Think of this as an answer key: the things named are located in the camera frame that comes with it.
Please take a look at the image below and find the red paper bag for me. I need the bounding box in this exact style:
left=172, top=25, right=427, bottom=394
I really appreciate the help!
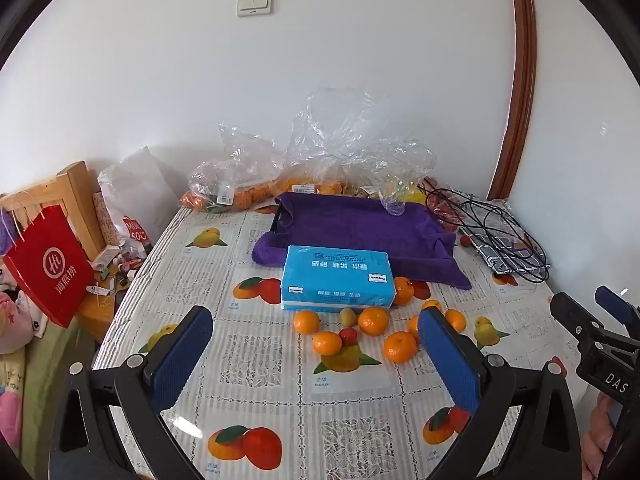
left=4, top=205, right=96, bottom=329

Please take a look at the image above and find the fruit-print tablecloth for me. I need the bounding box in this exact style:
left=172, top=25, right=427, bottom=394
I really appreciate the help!
left=92, top=205, right=583, bottom=480

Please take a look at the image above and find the black cable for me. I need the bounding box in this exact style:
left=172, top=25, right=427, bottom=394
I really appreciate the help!
left=416, top=182, right=552, bottom=284

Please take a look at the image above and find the green bed sheet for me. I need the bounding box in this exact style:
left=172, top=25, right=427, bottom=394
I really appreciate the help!
left=21, top=317, right=97, bottom=463

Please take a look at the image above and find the clear bag of yellow fruit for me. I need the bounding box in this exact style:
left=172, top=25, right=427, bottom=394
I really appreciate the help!
left=344, top=137, right=438, bottom=217

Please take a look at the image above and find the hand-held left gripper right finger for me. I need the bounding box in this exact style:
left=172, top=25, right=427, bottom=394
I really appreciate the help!
left=417, top=306, right=583, bottom=480

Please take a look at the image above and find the person's right hand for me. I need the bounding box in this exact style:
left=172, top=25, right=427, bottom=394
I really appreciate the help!
left=580, top=392, right=623, bottom=478

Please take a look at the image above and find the patterned flat pouch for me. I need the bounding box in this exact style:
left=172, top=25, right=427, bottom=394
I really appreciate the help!
left=459, top=199, right=551, bottom=276

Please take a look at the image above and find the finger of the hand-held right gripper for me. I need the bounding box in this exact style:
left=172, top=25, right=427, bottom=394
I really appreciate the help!
left=550, top=292, right=608, bottom=346
left=595, top=285, right=640, bottom=326

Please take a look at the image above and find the wooden chair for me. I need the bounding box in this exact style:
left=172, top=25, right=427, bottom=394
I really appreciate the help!
left=0, top=161, right=121, bottom=342

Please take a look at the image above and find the large clear bag of oranges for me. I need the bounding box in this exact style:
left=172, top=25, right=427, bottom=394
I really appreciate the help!
left=272, top=87, right=396, bottom=201

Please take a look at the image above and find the purple towel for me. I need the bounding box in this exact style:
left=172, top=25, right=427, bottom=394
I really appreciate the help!
left=251, top=191, right=472, bottom=290

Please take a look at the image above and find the bag of red fruit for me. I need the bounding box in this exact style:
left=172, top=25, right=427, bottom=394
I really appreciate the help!
left=422, top=175, right=467, bottom=235

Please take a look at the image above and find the brown wooden door frame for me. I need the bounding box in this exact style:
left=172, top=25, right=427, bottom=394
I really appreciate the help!
left=487, top=0, right=538, bottom=202

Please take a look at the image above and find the blue tissue pack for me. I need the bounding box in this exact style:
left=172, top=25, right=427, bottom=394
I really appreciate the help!
left=280, top=245, right=397, bottom=313

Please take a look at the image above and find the pink plush toy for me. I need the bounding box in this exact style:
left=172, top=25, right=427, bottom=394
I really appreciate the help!
left=0, top=280, right=37, bottom=357

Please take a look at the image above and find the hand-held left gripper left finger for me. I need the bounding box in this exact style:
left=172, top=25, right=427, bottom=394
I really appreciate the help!
left=50, top=305, right=214, bottom=480

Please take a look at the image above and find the floral paper bag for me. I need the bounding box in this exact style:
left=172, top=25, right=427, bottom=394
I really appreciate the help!
left=92, top=192, right=122, bottom=250

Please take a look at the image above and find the white light switch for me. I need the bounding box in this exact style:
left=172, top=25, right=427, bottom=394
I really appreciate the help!
left=236, top=0, right=274, bottom=17

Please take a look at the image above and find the white plastic bag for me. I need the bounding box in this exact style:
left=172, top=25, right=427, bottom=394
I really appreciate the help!
left=97, top=146, right=173, bottom=257

